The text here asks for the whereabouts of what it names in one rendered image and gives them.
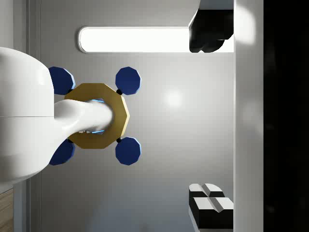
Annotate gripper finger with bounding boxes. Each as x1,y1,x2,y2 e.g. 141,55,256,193
188,183,234,232
188,8,234,54

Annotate drone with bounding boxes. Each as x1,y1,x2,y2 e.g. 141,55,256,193
48,66,142,166

